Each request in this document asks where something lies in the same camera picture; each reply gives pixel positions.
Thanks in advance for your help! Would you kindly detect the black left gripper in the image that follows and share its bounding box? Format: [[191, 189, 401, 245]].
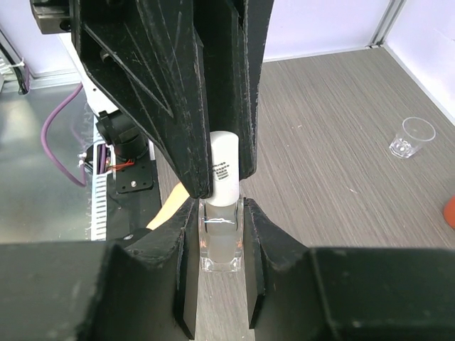
[[29, 0, 73, 35]]

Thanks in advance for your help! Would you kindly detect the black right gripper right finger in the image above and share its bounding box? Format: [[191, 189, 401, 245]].
[[244, 199, 454, 340]]

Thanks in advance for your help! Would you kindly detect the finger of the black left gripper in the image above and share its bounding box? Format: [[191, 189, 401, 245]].
[[70, 1, 213, 198], [193, 1, 272, 180]]

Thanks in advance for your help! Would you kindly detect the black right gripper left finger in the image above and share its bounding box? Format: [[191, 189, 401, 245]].
[[1, 199, 199, 340]]

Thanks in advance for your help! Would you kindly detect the small nail polish bottle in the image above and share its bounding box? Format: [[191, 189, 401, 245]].
[[198, 198, 244, 273]]

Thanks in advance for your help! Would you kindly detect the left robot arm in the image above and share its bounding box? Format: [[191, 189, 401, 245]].
[[31, 0, 273, 198]]

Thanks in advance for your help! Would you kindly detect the person's bare hand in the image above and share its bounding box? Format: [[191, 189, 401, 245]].
[[146, 183, 189, 230]]

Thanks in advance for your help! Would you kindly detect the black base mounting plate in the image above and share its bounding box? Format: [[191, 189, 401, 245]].
[[106, 143, 161, 240]]

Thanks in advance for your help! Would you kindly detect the orange ceramic mug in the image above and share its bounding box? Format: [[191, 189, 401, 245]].
[[443, 196, 455, 229]]

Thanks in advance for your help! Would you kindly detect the clear plastic cup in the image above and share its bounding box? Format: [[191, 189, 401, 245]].
[[389, 117, 436, 159]]

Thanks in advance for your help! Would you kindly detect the slotted cable duct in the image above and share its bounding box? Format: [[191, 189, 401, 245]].
[[87, 174, 107, 241]]

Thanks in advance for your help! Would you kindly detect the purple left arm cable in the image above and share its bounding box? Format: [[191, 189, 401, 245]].
[[40, 83, 90, 188]]

